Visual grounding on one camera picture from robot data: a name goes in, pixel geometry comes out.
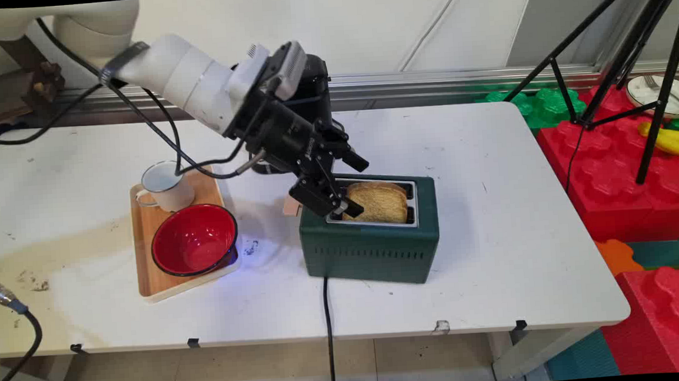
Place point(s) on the aluminium rail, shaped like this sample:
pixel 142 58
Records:
pixel 427 82

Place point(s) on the orange foam piece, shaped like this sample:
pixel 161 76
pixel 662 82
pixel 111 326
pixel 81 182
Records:
pixel 614 256

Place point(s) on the red bowl with black rim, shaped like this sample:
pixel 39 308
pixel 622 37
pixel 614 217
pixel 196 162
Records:
pixel 194 240

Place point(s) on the wooden cutting board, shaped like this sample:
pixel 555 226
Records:
pixel 146 255

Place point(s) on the large red foam block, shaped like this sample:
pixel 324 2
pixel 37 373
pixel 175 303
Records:
pixel 610 186

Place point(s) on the black table edge clip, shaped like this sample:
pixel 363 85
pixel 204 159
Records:
pixel 193 342
pixel 521 324
pixel 77 348

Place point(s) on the white enamel mug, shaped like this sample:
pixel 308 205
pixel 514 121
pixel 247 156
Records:
pixel 168 186

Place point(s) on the large toast slice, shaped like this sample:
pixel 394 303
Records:
pixel 379 207

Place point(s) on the tan toaster lever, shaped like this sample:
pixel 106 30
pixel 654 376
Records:
pixel 291 206

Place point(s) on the green foam block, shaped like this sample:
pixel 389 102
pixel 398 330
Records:
pixel 540 104

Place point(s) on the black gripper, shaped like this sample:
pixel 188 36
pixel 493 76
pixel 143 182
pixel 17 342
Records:
pixel 286 135

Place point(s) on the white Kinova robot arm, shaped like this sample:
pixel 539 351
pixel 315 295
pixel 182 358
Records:
pixel 179 76

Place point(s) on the black tripod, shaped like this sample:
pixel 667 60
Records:
pixel 631 49

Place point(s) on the silver fork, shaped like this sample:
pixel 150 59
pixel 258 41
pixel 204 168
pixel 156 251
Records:
pixel 652 82

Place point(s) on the black appliance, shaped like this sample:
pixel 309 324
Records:
pixel 313 86

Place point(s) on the teal foam mat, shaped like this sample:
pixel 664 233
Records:
pixel 667 253

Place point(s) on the white plate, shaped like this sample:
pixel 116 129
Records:
pixel 640 92

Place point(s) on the yellow toy banana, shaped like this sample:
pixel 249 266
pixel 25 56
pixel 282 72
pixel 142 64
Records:
pixel 675 141

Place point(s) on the brown wooden object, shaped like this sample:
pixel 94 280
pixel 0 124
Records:
pixel 9 93

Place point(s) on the green toaster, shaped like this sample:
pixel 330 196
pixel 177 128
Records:
pixel 373 253

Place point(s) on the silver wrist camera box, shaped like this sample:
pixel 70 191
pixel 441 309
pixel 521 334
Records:
pixel 286 70

